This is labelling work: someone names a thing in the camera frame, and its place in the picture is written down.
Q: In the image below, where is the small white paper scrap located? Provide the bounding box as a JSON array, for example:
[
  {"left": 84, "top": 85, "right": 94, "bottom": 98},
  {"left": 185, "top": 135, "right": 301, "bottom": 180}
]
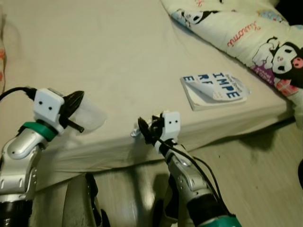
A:
[{"left": 130, "top": 124, "right": 141, "bottom": 139}]

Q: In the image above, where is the clear plastic bag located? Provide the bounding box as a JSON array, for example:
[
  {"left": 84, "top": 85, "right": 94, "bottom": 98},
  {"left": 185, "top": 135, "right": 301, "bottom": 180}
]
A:
[{"left": 73, "top": 95, "right": 107, "bottom": 135}]

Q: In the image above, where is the white blue lettered book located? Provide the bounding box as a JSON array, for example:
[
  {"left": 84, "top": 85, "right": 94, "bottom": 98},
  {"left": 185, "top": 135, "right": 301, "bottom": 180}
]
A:
[{"left": 180, "top": 71, "right": 250, "bottom": 112}]

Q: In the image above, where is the cream sheeted bed mattress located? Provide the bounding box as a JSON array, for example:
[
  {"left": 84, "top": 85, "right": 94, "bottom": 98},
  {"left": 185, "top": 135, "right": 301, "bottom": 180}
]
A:
[{"left": 0, "top": 0, "right": 294, "bottom": 190}]

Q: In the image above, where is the robot left leg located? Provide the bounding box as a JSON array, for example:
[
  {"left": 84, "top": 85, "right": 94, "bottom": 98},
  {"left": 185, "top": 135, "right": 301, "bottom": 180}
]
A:
[{"left": 62, "top": 173, "right": 102, "bottom": 227}]

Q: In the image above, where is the robot leg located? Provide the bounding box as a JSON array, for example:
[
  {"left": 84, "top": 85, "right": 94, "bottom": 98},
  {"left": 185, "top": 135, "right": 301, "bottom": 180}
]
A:
[
  {"left": 154, "top": 175, "right": 180, "bottom": 227},
  {"left": 62, "top": 173, "right": 102, "bottom": 227}
]

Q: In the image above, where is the robot right leg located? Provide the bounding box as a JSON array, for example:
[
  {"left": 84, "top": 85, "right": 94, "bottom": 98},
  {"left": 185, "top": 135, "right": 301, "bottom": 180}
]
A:
[{"left": 154, "top": 175, "right": 180, "bottom": 227}]

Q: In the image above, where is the orange dotted pink pillow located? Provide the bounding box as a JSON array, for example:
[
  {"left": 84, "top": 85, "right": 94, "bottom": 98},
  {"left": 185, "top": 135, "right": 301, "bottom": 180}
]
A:
[{"left": 0, "top": 5, "right": 7, "bottom": 95}]

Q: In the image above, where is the black cabinet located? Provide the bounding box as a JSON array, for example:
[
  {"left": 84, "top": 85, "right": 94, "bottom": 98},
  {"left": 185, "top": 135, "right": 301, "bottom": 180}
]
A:
[{"left": 275, "top": 0, "right": 303, "bottom": 12}]

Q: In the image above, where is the cream cartoon print quilt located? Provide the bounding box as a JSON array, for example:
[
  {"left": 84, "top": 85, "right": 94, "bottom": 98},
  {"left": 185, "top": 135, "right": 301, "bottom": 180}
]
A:
[{"left": 161, "top": 0, "right": 303, "bottom": 100}]

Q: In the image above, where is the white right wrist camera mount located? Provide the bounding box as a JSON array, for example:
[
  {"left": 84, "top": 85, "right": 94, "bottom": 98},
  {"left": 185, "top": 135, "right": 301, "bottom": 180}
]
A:
[{"left": 161, "top": 111, "right": 181, "bottom": 141}]

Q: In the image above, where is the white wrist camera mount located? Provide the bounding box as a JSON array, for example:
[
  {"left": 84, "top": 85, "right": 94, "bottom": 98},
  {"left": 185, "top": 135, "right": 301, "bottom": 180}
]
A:
[
  {"left": 33, "top": 88, "right": 65, "bottom": 129},
  {"left": 161, "top": 111, "right": 181, "bottom": 141}
]

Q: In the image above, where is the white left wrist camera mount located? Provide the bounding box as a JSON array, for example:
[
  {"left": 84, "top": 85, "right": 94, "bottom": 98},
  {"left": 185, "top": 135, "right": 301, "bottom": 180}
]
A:
[{"left": 33, "top": 88, "right": 65, "bottom": 129}]

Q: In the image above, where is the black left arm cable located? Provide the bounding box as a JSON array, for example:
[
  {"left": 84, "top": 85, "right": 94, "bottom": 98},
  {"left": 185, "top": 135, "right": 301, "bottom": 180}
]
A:
[{"left": 0, "top": 87, "right": 37, "bottom": 102}]

